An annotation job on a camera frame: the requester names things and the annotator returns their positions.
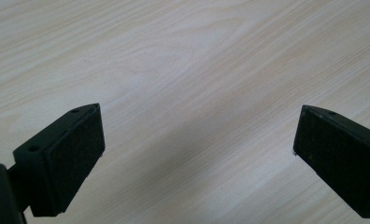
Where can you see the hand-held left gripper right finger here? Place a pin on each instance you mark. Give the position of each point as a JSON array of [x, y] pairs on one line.
[[342, 161]]

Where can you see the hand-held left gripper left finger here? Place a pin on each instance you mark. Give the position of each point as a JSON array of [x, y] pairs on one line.
[[61, 161]]

